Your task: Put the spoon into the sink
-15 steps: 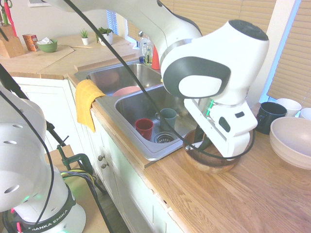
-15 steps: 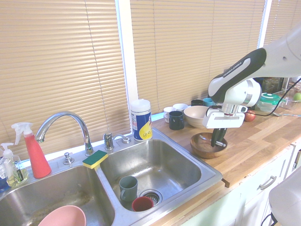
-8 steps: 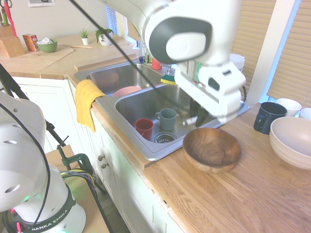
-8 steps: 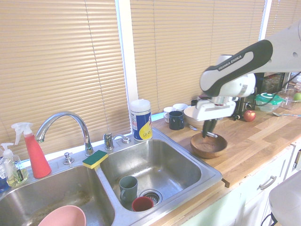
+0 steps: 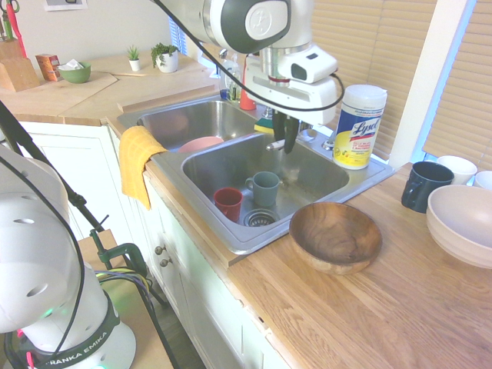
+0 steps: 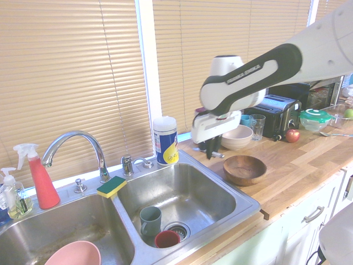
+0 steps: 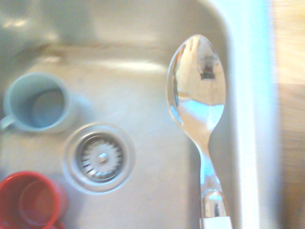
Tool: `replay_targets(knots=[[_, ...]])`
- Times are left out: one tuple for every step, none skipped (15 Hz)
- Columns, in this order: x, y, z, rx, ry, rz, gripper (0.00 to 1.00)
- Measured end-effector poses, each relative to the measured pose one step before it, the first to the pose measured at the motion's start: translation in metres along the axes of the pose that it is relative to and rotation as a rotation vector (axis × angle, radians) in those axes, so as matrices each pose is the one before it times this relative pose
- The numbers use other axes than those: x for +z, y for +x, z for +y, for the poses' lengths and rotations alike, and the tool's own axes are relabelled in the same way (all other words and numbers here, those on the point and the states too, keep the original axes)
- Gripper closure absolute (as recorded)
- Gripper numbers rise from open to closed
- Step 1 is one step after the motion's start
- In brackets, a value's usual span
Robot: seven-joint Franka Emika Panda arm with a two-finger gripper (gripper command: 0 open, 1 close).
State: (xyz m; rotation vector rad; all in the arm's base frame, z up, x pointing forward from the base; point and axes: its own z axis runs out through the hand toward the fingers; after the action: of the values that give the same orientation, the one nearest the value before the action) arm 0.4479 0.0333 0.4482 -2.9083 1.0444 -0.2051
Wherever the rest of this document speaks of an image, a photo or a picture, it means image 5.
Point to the orange red bottle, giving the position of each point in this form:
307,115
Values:
246,100

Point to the narrow beige window blind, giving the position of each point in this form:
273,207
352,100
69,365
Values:
465,96

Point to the wide beige window blind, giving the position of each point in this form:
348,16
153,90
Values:
369,46

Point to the dark navy mug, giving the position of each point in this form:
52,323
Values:
423,192

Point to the red mug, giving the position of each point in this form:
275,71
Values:
228,205

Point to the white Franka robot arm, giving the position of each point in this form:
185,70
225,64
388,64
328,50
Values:
238,23

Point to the yellow green sponge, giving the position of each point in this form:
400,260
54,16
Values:
264,126

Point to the stainless steel double sink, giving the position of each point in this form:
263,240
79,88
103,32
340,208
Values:
307,173

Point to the beige ceramic bowl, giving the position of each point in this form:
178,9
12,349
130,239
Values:
461,215
461,255

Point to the black camera tripod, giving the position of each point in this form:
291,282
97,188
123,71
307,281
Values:
23,142

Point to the bushy plant in white pot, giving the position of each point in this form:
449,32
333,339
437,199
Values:
166,61

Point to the small plant in white pot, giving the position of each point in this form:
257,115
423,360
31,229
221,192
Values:
134,61

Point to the grey-green mug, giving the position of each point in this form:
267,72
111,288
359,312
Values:
265,190

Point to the brown wooden bowl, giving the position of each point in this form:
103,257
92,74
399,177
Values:
334,238

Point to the white spoon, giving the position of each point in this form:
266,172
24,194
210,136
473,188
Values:
274,145

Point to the green clamp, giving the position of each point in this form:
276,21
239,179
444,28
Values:
123,253

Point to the white kitchen cabinet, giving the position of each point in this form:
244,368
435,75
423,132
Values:
200,300

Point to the paper sheet on wall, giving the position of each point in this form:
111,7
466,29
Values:
65,4

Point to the green bowl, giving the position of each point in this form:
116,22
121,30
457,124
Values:
77,75

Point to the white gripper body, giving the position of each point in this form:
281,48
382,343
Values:
307,96

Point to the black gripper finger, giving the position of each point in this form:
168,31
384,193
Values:
278,127
291,136

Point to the wooden knife block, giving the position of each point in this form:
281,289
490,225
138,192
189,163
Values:
15,73

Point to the brass cabinet knob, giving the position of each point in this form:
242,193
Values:
165,262
158,250

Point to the pink plate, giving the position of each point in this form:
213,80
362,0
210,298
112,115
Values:
200,144

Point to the yellow dish towel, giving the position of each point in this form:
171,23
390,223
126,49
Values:
134,161

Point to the metal drain strainer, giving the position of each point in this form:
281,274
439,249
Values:
260,218

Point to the white cup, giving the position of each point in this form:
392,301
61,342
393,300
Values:
461,169

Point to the Lysol wipes canister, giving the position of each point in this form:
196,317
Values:
357,130

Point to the wooden cutting board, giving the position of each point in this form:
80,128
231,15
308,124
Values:
50,96

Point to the orange box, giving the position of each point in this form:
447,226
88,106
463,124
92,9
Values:
47,67

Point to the white cloth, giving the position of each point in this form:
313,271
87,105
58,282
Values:
71,65

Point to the clear dish soap bottle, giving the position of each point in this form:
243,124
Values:
230,80

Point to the small white bowl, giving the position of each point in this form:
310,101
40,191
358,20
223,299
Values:
485,180

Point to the chrome faucet base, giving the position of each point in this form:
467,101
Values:
268,112

